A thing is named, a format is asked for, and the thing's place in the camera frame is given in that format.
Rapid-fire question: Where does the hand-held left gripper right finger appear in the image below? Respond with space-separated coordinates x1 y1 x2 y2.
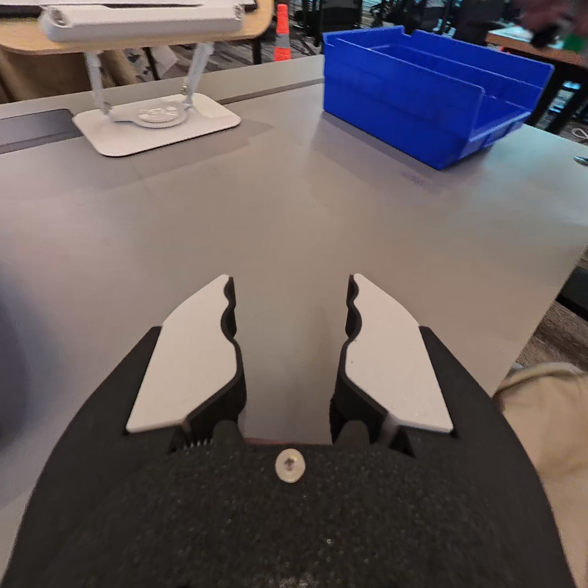
330 273 454 447

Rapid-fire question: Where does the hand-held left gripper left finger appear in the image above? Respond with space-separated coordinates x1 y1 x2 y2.
125 275 247 445

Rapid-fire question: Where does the blue plastic bin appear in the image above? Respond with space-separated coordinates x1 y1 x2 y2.
322 26 555 171

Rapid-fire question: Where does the person's right hand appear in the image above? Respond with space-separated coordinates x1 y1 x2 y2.
514 0 584 29

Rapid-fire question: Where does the long wooden desk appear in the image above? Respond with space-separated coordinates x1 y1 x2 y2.
487 25 588 65

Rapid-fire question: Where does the person's black chair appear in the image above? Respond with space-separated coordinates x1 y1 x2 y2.
556 266 588 318

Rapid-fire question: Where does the white folding stand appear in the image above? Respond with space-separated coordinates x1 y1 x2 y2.
39 0 246 158

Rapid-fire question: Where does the orange traffic cone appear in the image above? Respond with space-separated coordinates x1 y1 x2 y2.
274 4 292 62

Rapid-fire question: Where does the brown fabric cover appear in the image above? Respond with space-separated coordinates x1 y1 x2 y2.
0 46 138 104

